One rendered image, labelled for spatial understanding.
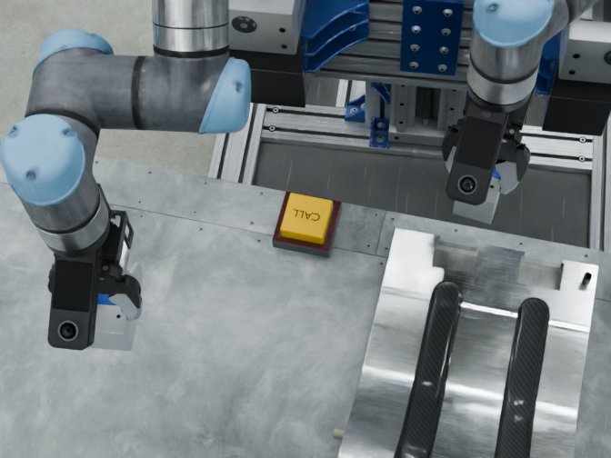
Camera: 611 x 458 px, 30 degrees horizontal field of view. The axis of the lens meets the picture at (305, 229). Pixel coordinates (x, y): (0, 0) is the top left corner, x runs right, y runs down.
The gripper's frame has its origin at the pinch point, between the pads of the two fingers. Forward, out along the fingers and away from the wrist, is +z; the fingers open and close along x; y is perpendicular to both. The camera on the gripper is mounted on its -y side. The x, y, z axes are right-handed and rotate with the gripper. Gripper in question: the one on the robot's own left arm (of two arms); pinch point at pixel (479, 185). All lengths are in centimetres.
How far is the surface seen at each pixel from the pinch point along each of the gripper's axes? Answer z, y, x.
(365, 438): 2.4, -34.7, 3.5
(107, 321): -1.0, -32.0, 36.5
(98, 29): 95, 69, 106
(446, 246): 7.6, -5.6, 2.1
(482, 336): 6.4, -16.7, -5.6
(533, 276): 8.7, -5.7, -9.4
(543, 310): 6.3, -11.0, -11.7
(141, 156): 95, 39, 82
